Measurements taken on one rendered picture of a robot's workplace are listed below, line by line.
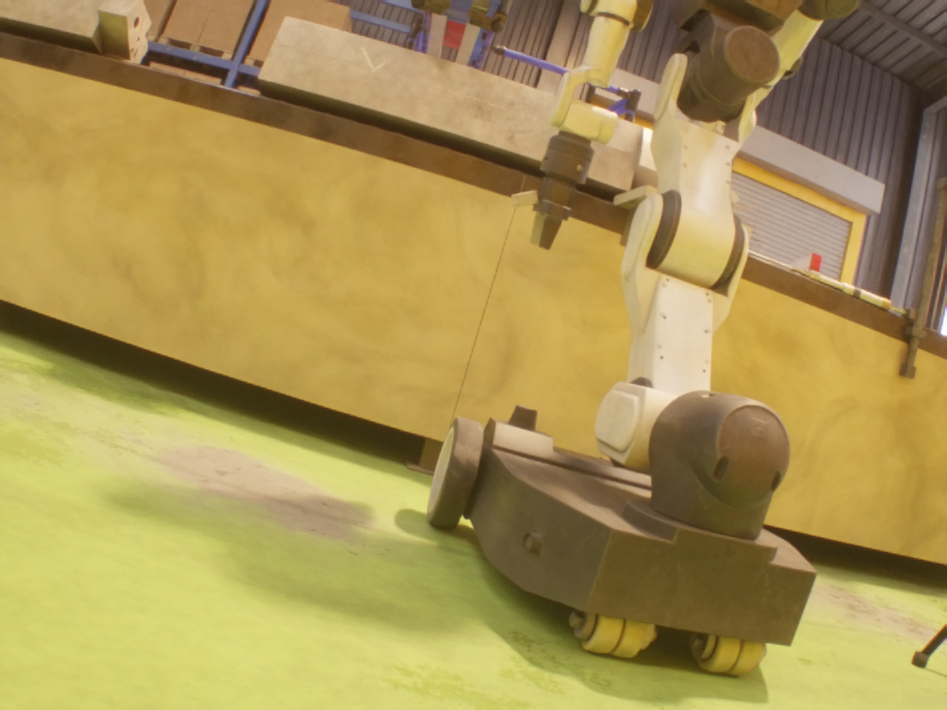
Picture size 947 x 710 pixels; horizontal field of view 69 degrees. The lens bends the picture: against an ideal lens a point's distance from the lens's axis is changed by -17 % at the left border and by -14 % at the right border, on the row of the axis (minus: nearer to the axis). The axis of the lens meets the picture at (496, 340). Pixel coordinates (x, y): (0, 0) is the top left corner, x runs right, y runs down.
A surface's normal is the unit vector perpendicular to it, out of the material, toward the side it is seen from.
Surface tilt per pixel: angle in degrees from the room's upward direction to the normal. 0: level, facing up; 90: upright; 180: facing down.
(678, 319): 59
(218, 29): 90
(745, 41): 88
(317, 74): 80
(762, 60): 88
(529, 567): 90
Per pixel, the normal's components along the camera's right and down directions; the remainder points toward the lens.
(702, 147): 0.25, -0.43
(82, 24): 0.19, -0.15
